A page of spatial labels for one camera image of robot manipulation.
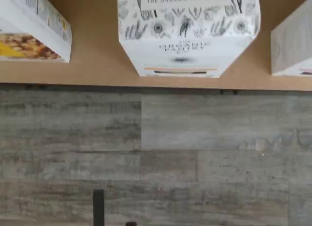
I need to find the white pantry box yellow strip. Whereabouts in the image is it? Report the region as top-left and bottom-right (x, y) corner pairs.
(117, 0), (262, 78)

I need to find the wooden shelf board with boxes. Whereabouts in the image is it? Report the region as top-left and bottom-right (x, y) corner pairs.
(0, 0), (312, 92)

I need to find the white cereal box with nuts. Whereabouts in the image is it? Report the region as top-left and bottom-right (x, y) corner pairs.
(0, 0), (72, 64)

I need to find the white pantry box pink strip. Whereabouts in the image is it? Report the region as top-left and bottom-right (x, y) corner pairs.
(270, 0), (312, 77)

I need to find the black metal floor stand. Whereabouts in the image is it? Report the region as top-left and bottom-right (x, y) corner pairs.
(93, 188), (105, 226)

